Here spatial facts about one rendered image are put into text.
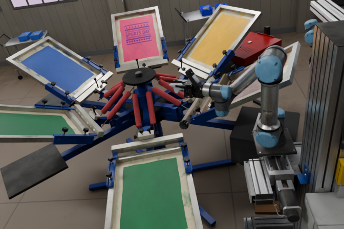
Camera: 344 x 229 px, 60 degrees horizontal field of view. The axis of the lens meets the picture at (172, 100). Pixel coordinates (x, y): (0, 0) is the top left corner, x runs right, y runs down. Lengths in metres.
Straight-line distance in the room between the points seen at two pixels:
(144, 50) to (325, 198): 2.49
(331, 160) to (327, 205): 0.23
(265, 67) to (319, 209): 0.73
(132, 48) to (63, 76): 0.85
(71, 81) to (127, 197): 1.54
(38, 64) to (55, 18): 3.81
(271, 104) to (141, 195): 1.08
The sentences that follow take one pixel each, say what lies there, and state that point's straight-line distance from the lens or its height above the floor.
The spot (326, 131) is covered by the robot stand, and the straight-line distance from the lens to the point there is 1.46.
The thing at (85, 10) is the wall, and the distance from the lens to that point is 6.79.
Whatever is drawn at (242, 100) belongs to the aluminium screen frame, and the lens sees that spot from 2.10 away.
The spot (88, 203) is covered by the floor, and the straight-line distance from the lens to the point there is 3.55.
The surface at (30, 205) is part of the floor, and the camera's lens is 3.88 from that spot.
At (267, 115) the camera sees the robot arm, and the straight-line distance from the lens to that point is 1.60.
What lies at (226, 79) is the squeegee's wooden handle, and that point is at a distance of 2.55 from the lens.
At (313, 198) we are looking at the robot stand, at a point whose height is 1.23.
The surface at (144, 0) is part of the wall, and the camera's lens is 6.43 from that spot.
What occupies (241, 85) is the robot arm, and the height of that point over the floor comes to 1.65.
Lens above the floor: 2.54
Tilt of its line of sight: 32 degrees down
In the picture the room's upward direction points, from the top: 10 degrees counter-clockwise
